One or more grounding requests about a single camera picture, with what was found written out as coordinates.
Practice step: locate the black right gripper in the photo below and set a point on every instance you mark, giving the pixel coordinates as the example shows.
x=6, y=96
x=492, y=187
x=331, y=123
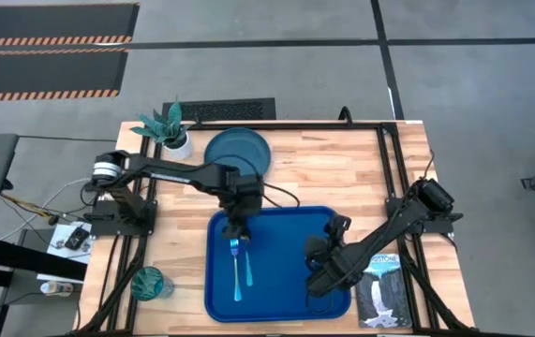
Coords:
x=321, y=255

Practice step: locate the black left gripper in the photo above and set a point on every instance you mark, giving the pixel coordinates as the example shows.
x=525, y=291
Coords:
x=239, y=217

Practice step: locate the iridescent blue metal spoon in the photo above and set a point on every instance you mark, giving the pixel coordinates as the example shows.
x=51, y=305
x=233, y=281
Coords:
x=248, y=271

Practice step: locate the teal round plate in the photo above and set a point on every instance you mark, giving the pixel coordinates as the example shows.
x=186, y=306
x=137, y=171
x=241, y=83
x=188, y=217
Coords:
x=234, y=147

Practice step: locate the teal transparent cup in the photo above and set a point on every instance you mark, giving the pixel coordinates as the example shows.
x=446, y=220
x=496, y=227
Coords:
x=147, y=283

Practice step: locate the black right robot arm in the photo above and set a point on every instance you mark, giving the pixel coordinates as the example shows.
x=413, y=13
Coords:
x=389, y=234

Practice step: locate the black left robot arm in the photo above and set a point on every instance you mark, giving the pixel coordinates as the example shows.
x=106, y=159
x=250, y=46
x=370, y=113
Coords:
x=178, y=173

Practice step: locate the blue plastic tray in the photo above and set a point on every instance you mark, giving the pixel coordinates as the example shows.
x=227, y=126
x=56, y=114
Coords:
x=286, y=271

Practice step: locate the waterfall cover book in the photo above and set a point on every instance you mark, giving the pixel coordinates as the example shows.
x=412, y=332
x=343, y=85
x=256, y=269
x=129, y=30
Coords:
x=384, y=299

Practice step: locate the white plant pot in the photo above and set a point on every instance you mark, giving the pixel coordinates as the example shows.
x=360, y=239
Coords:
x=181, y=150

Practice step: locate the black floor vent grate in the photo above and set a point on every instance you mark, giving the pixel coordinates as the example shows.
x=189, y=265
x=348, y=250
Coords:
x=225, y=110

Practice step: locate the green snake plant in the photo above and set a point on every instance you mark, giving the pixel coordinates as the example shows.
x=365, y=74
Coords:
x=168, y=127

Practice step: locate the small black device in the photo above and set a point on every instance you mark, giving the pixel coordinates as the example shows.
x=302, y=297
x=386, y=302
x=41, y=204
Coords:
x=77, y=238

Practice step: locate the white paper sheet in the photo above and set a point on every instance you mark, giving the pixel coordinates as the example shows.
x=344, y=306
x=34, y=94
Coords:
x=68, y=262

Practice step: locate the clear plastic bottle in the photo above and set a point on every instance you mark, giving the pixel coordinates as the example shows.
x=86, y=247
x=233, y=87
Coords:
x=57, y=288

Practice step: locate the black hazard-striped floor mat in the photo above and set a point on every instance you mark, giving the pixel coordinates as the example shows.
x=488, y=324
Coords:
x=51, y=21
x=42, y=72

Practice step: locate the black aluminium table frame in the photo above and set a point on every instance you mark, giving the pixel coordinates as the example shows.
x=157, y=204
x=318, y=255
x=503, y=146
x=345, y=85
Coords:
x=295, y=126

